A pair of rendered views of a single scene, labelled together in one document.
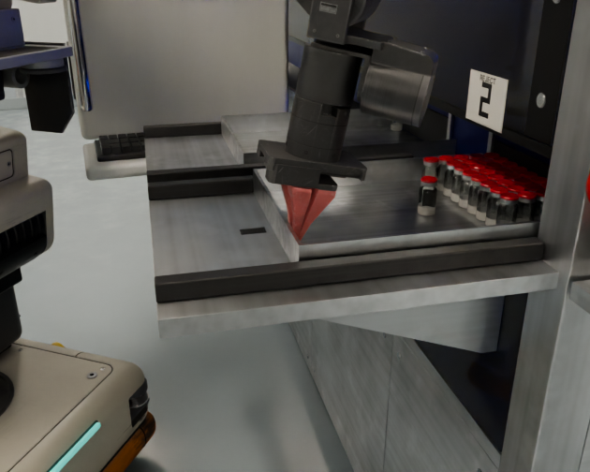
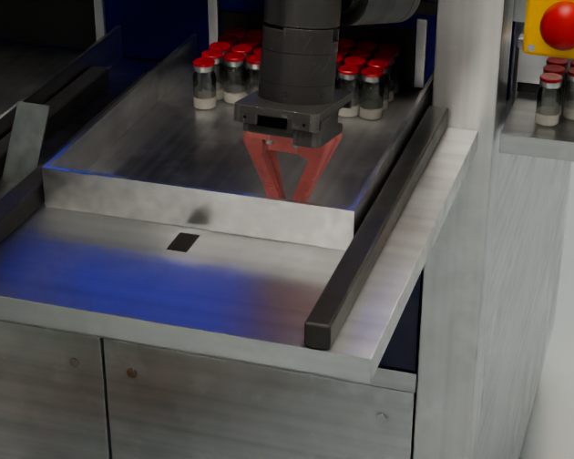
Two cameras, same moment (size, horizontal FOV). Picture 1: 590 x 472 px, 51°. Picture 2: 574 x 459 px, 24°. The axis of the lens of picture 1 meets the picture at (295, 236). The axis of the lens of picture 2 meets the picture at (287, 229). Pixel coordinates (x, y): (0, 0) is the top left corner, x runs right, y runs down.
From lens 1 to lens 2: 82 cm
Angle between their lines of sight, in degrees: 53
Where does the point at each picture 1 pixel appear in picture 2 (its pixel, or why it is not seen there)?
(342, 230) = (260, 189)
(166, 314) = (362, 351)
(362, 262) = (397, 199)
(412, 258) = (413, 173)
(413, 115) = (409, 11)
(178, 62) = not seen: outside the picture
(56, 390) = not seen: outside the picture
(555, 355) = (487, 219)
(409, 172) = (155, 92)
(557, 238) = (467, 96)
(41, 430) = not seen: outside the picture
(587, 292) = (526, 137)
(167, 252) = (180, 314)
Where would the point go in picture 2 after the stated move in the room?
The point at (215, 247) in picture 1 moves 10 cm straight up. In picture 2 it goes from (207, 279) to (202, 155)
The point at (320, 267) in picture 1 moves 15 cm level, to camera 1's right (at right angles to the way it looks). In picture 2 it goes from (384, 223) to (466, 154)
